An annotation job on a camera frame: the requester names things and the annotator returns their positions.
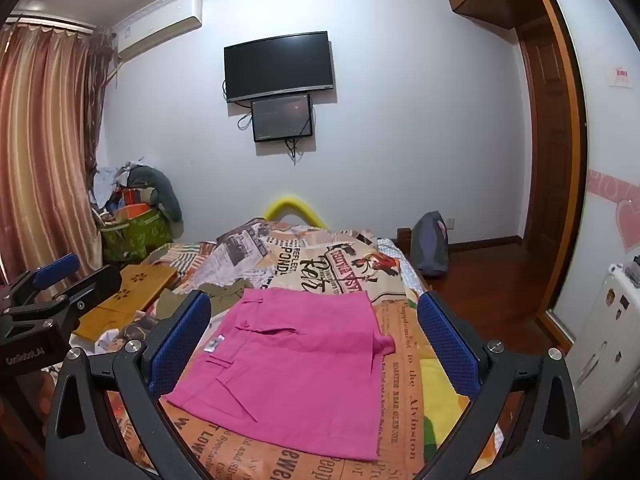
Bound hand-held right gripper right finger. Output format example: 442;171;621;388
416;291;583;480

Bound large black wall television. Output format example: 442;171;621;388
223;31;335;104

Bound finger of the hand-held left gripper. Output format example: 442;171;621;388
0;254;81;311
10;266;123;333

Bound pile of papers and clothes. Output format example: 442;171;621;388
90;159;161;221

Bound yellow cloth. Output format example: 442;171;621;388
424;356;473;456

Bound striped pink curtain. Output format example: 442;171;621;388
0;17;118;286

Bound yellow foam tube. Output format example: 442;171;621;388
264;194;328;228

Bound white wall air conditioner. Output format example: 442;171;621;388
111;0;203;58

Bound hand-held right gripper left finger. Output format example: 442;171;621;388
45;290;213;480

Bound pink pants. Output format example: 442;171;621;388
164;287;397;461

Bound brown wooden door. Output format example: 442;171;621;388
515;15;576;321

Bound white appliance with stickers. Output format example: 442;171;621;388
567;260;640;426

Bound green patterned bag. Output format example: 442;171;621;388
100;205;173;263

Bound olive green garment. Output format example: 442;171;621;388
159;281;253;322

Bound small black wall monitor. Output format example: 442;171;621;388
251;94;314;143

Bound wooden lap desk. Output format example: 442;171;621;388
70;262;178;343

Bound printed newspaper-pattern blanket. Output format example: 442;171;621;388
45;216;506;480

